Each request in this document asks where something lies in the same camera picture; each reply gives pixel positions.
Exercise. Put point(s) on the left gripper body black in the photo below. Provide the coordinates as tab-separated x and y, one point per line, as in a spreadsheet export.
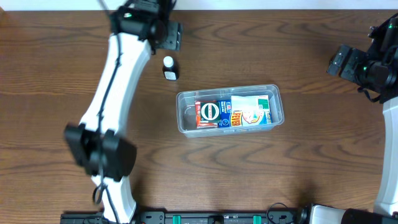
173	37

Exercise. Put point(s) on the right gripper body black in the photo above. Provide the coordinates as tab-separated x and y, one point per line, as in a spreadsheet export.
339	60

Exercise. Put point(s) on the dark bottle white cap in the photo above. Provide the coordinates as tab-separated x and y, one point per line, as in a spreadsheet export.
170	69

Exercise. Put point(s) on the red white medicine box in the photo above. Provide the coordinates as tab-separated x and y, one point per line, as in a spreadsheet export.
199	123

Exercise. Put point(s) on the green Zam-Buk box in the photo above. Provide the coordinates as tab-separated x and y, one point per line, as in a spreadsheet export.
210	112

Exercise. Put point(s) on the white green medicine box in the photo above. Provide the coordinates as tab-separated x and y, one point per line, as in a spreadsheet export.
251	103

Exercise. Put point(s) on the blue Kool Fever box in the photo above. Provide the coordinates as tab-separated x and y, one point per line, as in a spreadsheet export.
233	119

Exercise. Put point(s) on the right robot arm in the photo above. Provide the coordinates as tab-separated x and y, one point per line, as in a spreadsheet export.
385	206

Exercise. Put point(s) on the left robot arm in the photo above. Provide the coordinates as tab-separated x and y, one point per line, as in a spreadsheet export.
98	143

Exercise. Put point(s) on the clear plastic container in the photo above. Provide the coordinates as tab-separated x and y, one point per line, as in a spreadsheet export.
186	115

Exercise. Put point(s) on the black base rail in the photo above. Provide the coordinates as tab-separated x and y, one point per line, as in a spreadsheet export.
278	215

